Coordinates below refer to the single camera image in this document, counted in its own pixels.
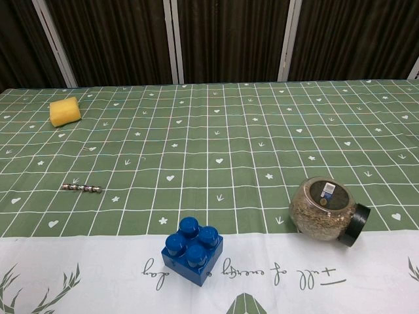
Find silver bead chain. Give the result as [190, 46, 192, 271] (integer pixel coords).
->
[62, 183, 103, 194]

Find green checked tablecloth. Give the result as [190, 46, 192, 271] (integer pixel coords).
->
[0, 78, 419, 314]

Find blue toy building block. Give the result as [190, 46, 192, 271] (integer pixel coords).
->
[160, 216, 225, 287]

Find dark folding screen panel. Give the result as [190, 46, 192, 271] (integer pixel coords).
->
[45, 0, 180, 88]
[0, 0, 70, 94]
[280, 0, 419, 81]
[407, 55, 419, 80]
[170, 0, 297, 84]

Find glass jar with black lid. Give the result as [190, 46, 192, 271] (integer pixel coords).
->
[288, 177, 372, 248]

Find yellow sponge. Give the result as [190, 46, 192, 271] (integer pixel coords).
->
[49, 96, 82, 128]

